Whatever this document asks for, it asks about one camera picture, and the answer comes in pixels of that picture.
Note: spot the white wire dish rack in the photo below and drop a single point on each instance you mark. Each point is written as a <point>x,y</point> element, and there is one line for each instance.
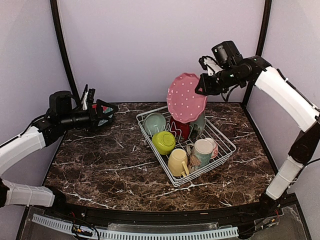
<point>225,148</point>

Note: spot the left black frame post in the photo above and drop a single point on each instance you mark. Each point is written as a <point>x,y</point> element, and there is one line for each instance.
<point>63,50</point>

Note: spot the black frame post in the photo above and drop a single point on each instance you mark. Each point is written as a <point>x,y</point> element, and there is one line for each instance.
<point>260,44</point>
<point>63,50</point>

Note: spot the pink and white cup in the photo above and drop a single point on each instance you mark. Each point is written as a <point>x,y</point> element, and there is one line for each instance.
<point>214,145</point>

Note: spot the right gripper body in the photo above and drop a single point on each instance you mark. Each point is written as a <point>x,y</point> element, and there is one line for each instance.
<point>215,85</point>

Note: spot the light teal bowl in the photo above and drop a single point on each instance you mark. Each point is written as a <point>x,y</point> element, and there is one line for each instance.
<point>154,123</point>

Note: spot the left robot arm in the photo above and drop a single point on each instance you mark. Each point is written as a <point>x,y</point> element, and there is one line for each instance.
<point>41,133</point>

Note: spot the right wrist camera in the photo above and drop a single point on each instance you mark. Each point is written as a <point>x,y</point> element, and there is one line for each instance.
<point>209,64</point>

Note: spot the light teal plate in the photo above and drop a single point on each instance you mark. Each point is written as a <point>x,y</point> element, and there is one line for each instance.
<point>197,126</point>

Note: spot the white slotted cable duct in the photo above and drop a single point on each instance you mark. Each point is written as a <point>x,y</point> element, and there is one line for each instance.
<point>116,231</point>

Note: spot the pink polka dot plate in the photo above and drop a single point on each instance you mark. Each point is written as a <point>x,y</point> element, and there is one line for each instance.
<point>183,103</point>

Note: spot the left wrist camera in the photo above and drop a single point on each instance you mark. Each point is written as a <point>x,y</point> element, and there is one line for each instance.
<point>87,99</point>

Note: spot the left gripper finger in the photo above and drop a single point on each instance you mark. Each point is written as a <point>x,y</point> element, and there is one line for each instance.
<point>106,120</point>
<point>101,103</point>

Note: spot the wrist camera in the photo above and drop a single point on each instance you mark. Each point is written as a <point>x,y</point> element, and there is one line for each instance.
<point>209,64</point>
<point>87,99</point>

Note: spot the right black frame post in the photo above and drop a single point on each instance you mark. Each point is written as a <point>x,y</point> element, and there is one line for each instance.
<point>260,44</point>

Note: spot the yellow mug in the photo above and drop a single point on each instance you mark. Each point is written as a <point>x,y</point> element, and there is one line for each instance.
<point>178,163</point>

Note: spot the black front rail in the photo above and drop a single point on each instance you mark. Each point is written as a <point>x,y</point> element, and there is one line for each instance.
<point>247,216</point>

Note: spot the teal patterned mug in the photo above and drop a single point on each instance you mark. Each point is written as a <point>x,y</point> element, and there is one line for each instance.
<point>199,154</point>

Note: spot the lime green bowl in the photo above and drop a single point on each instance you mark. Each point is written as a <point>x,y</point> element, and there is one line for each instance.
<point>164,142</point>

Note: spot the dark red floral bowl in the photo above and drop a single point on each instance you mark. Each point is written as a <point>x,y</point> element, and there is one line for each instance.
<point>180,130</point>

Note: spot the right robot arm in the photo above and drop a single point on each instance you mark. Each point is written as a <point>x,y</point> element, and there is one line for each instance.
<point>228,69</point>

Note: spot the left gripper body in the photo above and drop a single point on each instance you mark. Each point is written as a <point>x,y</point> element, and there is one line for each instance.
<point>92,120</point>

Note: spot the red and teal plate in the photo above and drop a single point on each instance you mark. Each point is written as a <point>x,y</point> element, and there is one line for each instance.
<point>105,111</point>

